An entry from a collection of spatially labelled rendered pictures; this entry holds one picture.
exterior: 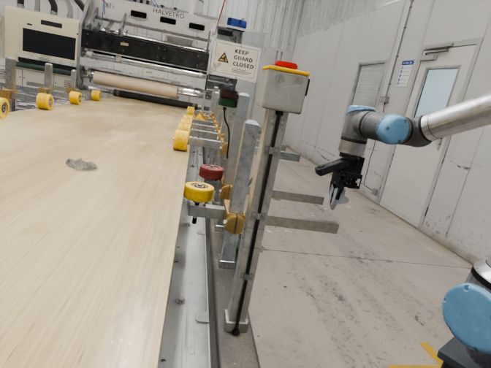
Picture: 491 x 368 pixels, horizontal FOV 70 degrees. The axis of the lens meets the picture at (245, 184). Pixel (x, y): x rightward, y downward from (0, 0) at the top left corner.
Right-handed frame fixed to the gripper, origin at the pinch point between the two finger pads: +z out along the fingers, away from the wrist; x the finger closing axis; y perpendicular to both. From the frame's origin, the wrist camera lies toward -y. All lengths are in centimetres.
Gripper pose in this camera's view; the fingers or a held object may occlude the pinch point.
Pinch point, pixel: (330, 206)
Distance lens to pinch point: 134.0
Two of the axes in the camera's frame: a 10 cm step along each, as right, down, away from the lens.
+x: -1.2, -2.7, 9.5
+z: -1.8, 9.5, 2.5
